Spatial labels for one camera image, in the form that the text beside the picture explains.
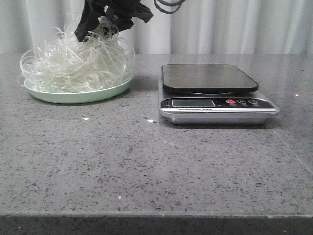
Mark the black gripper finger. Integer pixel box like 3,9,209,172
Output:
105,0,153,31
75,0,105,42

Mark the white pleated curtain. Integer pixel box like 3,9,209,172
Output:
0,0,313,54

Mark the silver digital kitchen scale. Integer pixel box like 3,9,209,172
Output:
158,64,279,125

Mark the white translucent vermicelli bundle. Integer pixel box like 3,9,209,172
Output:
20,16,135,93

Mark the black cable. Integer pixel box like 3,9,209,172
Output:
153,0,187,15

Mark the light green plate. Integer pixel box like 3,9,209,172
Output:
24,73,133,104

